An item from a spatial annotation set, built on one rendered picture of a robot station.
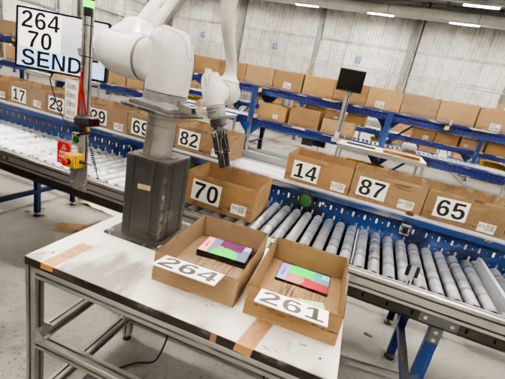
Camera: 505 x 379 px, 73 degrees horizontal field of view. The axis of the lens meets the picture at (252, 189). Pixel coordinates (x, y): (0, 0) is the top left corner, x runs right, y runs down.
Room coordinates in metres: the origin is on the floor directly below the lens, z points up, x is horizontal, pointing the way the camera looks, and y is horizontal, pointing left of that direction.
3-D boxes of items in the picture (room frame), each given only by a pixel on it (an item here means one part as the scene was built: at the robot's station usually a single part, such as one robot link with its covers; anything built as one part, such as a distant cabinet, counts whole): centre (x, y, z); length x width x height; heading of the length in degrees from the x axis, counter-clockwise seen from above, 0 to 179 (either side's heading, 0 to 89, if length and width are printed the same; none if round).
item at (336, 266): (1.01, -0.22, 0.80); 0.38 x 0.28 x 0.10; 166
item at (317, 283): (1.11, -0.25, 0.76); 0.19 x 0.14 x 0.02; 75
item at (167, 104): (1.24, 0.36, 1.28); 0.22 x 0.18 x 0.06; 66
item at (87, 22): (1.75, 0.94, 1.11); 0.12 x 0.05 x 0.88; 72
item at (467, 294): (1.42, -1.02, 0.72); 0.52 x 0.05 x 0.05; 162
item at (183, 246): (1.09, 0.08, 0.80); 0.38 x 0.28 x 0.10; 167
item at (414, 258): (1.48, -0.83, 0.72); 0.52 x 0.05 x 0.05; 162
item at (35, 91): (2.81, 1.85, 0.96); 0.39 x 0.29 x 0.17; 72
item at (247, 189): (1.74, 0.13, 0.83); 0.39 x 0.29 x 0.17; 75
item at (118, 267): (1.08, 0.11, 0.74); 1.00 x 0.58 x 0.03; 75
